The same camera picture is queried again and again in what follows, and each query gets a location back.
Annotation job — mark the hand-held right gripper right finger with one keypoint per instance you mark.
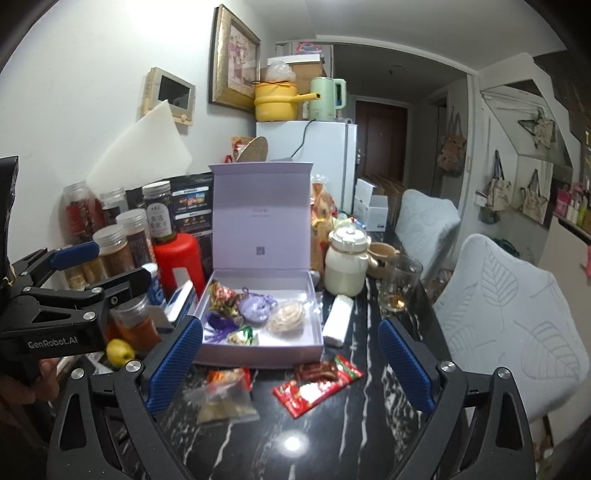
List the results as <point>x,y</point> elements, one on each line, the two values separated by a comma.
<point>406,364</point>

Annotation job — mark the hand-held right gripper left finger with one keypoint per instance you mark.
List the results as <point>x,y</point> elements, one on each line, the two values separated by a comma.
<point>173,364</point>

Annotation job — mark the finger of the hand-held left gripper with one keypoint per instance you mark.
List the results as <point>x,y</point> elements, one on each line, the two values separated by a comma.
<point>74,254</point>
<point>115,290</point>

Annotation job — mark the red orange candy packet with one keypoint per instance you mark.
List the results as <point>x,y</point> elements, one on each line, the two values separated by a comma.
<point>222,297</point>
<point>228,376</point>

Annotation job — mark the clear zip bag white slices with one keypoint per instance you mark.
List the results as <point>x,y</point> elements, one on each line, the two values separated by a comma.
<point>221,401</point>

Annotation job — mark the green triangular packet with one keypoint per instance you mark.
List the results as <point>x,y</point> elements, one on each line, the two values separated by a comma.
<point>244,336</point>

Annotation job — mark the long red snack packet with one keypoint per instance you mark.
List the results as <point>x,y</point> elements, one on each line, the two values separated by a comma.
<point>314,383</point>

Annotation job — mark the purple sachet pouch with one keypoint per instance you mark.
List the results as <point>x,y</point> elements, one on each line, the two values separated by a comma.
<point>254,307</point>

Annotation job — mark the clear bag of white coils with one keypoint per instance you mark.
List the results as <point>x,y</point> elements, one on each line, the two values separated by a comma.
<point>286,318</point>

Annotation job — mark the lilac gift box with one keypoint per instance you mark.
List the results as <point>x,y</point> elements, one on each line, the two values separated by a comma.
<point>258,217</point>

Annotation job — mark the person's left hand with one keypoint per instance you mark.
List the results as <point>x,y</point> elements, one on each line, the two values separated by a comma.
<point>44,376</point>

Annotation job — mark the short jar amber contents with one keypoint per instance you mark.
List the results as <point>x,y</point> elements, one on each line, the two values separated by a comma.
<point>136,323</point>

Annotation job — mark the blue tube white cap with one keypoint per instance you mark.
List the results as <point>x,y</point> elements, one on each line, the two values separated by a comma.
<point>153,284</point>

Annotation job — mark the plastic jar red contents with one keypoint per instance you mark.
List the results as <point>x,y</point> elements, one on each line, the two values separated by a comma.
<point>81,212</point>

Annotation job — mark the yellow lemon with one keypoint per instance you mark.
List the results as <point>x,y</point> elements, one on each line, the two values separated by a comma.
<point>120,353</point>

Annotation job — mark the plastic jar dark powder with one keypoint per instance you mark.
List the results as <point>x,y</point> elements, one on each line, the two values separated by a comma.
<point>136,237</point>

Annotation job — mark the small silver lid jar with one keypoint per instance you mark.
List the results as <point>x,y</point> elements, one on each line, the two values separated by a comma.
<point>113,205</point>

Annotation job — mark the blue and white box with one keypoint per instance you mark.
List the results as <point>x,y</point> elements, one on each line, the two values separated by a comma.
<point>180,300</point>

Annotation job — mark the red canister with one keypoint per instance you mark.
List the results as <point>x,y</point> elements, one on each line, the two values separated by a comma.
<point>178,263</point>

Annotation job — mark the clear glass cup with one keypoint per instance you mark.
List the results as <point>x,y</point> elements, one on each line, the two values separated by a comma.
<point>399,286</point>

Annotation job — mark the white tissue pack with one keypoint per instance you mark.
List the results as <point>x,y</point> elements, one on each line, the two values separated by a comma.
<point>337,321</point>

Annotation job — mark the dark label plastic jar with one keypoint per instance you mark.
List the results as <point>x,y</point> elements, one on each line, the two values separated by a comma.
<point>159,212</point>

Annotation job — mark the tan ceramic bowl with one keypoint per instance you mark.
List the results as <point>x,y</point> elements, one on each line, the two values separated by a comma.
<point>381,258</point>

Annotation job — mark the large leaf-pattern covered chair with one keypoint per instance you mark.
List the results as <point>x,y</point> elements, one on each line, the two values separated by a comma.
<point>508,314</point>

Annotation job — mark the white ceramic lidded jar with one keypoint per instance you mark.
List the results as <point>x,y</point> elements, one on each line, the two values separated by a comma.
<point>346,267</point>

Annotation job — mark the black printed box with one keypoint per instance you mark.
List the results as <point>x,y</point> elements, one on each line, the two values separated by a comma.
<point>194,207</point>

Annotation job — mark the white foam board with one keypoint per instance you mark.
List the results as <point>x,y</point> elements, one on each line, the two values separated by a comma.
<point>143,147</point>

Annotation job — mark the small leaf-pattern covered chair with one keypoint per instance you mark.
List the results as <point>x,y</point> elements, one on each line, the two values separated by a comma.
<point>425,226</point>

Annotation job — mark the green bag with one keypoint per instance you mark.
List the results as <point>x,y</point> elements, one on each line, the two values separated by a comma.
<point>503,247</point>

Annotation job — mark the stack of white boxes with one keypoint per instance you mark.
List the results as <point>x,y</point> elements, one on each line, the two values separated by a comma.
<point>369,207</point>

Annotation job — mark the orange printed snack bag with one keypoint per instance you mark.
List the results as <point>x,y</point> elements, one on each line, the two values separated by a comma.
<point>323,212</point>

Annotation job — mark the red printed snack packet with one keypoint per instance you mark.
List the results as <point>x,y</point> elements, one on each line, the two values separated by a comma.
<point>239,147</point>

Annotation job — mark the round woven mat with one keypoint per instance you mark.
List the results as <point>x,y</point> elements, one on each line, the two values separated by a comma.
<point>254,150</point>

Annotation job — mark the white cabinet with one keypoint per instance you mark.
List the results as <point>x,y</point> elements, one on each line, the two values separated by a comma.
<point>568,249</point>

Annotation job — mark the brown patterned tote bag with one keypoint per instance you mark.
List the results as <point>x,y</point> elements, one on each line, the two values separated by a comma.
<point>452,150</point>

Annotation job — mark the white refrigerator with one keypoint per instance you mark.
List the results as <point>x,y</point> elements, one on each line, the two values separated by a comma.
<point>328,157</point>

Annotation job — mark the dark wooden door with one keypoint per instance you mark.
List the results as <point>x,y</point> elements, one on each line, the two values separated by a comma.
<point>381,143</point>

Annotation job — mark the row of small bottles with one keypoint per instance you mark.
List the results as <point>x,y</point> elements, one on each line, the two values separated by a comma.
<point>575,210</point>

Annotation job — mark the yellow pot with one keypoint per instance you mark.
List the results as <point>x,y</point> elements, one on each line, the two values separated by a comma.
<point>272,104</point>

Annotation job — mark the gold framed picture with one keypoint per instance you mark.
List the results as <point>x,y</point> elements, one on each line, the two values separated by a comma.
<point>233,55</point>

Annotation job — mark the clear plastic bag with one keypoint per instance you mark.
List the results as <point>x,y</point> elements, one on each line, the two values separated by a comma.
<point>280,71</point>

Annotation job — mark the pale green kettle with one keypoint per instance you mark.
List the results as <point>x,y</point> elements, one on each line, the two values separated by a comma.
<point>325,99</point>

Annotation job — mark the cardboard box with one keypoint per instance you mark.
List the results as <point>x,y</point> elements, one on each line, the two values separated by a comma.
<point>307,69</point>

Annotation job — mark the beige wall intercom panel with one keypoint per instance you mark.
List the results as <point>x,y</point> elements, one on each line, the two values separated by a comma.
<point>171,92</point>

